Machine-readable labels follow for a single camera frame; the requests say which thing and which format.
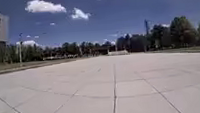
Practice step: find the pale concrete slab plaza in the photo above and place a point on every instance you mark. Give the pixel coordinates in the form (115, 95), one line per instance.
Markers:
(122, 77)

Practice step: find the tall pole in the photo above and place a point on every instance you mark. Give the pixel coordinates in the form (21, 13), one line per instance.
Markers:
(146, 31)

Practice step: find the lamp pole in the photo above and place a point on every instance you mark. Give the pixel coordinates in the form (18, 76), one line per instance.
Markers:
(20, 49)

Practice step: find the grass strip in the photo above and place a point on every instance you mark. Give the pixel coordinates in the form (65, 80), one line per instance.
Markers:
(18, 65)
(187, 49)

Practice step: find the row of trees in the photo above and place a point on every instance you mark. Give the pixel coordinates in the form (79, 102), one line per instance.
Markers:
(181, 32)

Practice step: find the low pale wall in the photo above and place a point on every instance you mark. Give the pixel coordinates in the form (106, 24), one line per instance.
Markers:
(118, 52)

